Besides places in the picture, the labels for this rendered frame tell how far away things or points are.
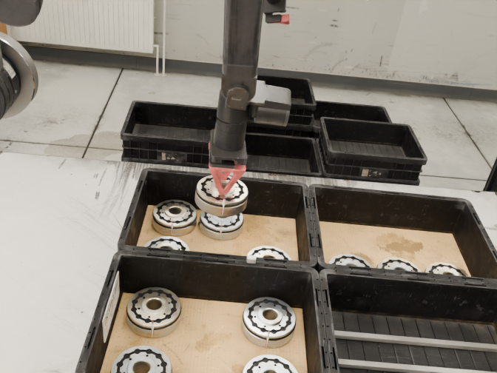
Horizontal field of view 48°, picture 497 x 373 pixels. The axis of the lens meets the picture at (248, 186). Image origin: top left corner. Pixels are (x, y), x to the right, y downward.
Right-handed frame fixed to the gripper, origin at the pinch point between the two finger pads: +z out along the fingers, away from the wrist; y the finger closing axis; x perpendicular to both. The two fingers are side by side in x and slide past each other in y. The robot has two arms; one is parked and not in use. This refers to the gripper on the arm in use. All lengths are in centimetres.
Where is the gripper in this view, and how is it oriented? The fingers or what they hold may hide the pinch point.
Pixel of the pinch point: (222, 183)
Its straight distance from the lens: 109.2
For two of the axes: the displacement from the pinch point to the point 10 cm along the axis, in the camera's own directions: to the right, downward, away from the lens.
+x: -9.9, -0.8, -1.4
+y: -0.7, -5.6, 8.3
